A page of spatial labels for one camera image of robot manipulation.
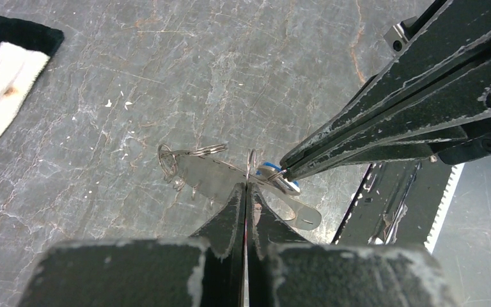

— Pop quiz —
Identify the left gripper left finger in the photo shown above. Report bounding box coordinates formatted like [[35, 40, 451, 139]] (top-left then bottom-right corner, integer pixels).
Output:
[[19, 183, 247, 306]]

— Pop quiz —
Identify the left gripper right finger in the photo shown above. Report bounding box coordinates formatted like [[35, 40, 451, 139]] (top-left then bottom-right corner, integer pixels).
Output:
[[245, 184, 457, 306]]

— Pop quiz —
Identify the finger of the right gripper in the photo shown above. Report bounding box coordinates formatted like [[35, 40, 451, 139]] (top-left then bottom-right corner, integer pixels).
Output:
[[286, 60, 491, 180], [281, 1, 491, 168]]

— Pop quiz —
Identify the key with blue tag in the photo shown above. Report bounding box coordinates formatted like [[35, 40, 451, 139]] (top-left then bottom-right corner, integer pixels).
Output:
[[256, 162, 301, 196]]

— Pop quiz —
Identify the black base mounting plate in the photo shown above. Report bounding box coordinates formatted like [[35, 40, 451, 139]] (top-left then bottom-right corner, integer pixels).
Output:
[[332, 159, 453, 246]]

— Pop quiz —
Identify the black white checkered blanket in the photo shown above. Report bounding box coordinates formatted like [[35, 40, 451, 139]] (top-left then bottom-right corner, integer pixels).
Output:
[[0, 15, 65, 137]]

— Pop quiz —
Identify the white slotted cable duct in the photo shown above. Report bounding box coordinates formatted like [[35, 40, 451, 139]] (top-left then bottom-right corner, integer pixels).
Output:
[[424, 163, 465, 254]]

